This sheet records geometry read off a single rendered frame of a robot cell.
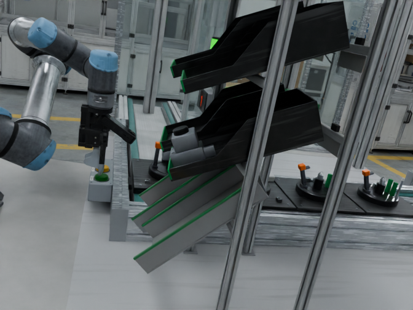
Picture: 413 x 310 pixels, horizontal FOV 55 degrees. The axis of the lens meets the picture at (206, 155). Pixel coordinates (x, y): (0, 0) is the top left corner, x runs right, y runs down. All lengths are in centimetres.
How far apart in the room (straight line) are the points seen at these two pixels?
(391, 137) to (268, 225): 540
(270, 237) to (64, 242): 58
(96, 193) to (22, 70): 533
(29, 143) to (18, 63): 519
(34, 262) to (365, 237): 97
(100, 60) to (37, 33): 17
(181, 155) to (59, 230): 54
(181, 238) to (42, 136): 71
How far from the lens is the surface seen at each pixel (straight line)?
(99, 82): 112
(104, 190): 123
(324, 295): 112
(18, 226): 121
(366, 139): 219
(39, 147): 132
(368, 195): 149
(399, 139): 662
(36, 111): 139
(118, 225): 111
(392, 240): 145
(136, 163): 136
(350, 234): 135
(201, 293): 100
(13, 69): 649
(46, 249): 111
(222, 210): 74
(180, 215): 89
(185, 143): 74
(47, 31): 117
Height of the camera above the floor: 147
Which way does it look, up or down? 19 degrees down
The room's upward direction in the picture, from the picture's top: 10 degrees clockwise
